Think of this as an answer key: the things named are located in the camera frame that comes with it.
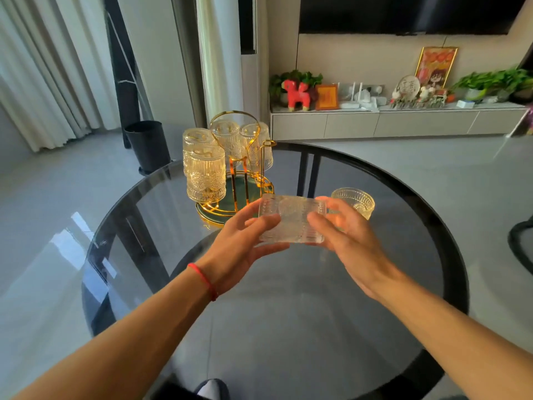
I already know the person's right hand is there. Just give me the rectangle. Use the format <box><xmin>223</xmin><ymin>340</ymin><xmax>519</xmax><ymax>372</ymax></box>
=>
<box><xmin>306</xmin><ymin>196</ymin><xmax>403</xmax><ymax>303</ymax></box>

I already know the person's left hand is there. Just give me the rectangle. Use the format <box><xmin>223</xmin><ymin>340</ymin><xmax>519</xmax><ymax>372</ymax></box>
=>
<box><xmin>195</xmin><ymin>199</ymin><xmax>291</xmax><ymax>297</ymax></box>

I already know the clear embossed glass cup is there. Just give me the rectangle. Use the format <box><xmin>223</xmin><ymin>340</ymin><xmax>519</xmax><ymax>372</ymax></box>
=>
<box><xmin>182</xmin><ymin>127</ymin><xmax>217</xmax><ymax>176</ymax></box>
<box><xmin>186</xmin><ymin>146</ymin><xmax>227</xmax><ymax>204</ymax></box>
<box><xmin>331</xmin><ymin>187</ymin><xmax>376</xmax><ymax>221</ymax></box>
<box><xmin>258</xmin><ymin>194</ymin><xmax>328</xmax><ymax>245</ymax></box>
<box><xmin>240</xmin><ymin>121</ymin><xmax>274</xmax><ymax>172</ymax></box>
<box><xmin>210</xmin><ymin>119</ymin><xmax>247</xmax><ymax>161</ymax></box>

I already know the person's right forearm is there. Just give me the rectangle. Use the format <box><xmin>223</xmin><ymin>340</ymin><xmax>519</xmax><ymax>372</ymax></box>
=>
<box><xmin>377</xmin><ymin>272</ymin><xmax>533</xmax><ymax>400</ymax></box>

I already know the person's left forearm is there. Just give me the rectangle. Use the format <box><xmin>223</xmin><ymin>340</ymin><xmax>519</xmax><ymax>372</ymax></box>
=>
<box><xmin>12</xmin><ymin>266</ymin><xmax>215</xmax><ymax>400</ymax></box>

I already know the gold cup rack green tray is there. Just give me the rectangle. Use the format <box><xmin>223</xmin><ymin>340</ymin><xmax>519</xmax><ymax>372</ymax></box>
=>
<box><xmin>196</xmin><ymin>110</ymin><xmax>278</xmax><ymax>228</ymax></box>

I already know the black trash bin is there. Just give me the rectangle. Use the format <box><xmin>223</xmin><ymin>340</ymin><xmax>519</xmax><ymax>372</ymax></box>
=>
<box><xmin>124</xmin><ymin>120</ymin><xmax>172</xmax><ymax>176</ymax></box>

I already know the red horse figurine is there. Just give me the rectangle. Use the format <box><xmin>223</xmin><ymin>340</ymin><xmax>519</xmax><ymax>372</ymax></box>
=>
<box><xmin>281</xmin><ymin>79</ymin><xmax>312</xmax><ymax>112</ymax></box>

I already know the low grey media cabinet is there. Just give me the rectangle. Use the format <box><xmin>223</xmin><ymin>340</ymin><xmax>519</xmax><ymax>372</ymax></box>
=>
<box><xmin>269</xmin><ymin>101</ymin><xmax>530</xmax><ymax>141</ymax></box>

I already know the orange framed picture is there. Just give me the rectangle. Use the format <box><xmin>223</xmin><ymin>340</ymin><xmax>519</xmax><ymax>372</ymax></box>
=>
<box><xmin>314</xmin><ymin>84</ymin><xmax>340</xmax><ymax>111</ymax></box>

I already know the narrow white curtain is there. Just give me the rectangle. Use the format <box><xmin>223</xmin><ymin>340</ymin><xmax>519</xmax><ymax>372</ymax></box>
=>
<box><xmin>196</xmin><ymin>0</ymin><xmax>245</xmax><ymax>126</ymax></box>

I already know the group of small figurines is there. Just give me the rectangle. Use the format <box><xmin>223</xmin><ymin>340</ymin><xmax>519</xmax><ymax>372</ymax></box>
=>
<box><xmin>389</xmin><ymin>86</ymin><xmax>449</xmax><ymax>110</ymax></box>

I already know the round white decorative plaque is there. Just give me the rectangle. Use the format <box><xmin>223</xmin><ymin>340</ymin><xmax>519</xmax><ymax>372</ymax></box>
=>
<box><xmin>395</xmin><ymin>75</ymin><xmax>421</xmax><ymax>101</ymax></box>

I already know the black floor stand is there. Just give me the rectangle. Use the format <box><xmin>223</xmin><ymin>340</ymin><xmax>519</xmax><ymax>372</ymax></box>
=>
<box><xmin>103</xmin><ymin>0</ymin><xmax>143</xmax><ymax>149</ymax></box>

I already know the grey shoe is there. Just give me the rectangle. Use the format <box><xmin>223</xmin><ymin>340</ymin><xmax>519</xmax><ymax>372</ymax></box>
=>
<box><xmin>195</xmin><ymin>378</ymin><xmax>230</xmax><ymax>400</ymax></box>

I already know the black chair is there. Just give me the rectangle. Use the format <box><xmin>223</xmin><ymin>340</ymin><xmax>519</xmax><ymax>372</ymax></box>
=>
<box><xmin>507</xmin><ymin>216</ymin><xmax>533</xmax><ymax>276</ymax></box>

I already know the gold framed picture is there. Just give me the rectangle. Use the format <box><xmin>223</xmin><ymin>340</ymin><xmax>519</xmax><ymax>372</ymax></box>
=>
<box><xmin>415</xmin><ymin>46</ymin><xmax>459</xmax><ymax>90</ymax></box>

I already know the wide green potted plant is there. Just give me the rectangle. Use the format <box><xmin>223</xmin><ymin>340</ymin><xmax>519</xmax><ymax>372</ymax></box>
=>
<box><xmin>451</xmin><ymin>68</ymin><xmax>533</xmax><ymax>103</ymax></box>

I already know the wide white curtain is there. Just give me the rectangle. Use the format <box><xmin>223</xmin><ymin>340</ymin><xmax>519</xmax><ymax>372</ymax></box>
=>
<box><xmin>0</xmin><ymin>0</ymin><xmax>122</xmax><ymax>153</ymax></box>

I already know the red string bracelet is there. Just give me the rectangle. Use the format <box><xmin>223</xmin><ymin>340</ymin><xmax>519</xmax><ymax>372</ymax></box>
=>
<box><xmin>187</xmin><ymin>262</ymin><xmax>219</xmax><ymax>302</ymax></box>

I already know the black table leg frame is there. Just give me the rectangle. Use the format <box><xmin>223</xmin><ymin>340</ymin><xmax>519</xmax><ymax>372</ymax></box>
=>
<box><xmin>84</xmin><ymin>151</ymin><xmax>322</xmax><ymax>336</ymax></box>

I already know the black wall television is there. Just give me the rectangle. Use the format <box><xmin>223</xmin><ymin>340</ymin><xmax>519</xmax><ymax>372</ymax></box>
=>
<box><xmin>298</xmin><ymin>0</ymin><xmax>530</xmax><ymax>36</ymax></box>

